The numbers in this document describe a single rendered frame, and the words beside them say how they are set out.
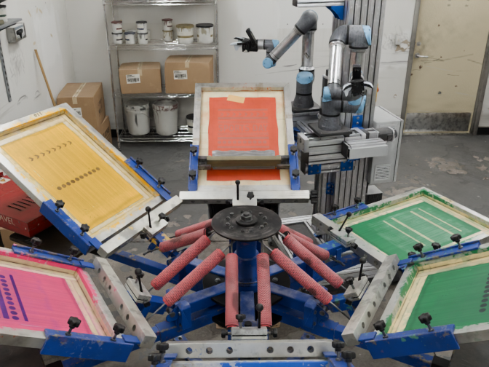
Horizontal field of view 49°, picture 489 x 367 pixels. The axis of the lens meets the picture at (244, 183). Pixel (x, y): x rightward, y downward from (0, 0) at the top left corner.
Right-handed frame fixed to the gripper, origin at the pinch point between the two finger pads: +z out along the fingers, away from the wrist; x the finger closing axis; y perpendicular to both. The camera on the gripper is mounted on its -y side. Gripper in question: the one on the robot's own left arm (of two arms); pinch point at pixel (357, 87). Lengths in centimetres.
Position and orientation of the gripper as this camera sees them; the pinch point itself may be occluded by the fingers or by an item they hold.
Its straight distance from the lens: 288.1
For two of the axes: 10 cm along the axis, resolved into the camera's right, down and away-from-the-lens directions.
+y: 1.3, 9.0, 4.1
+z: -1.7, 4.3, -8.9
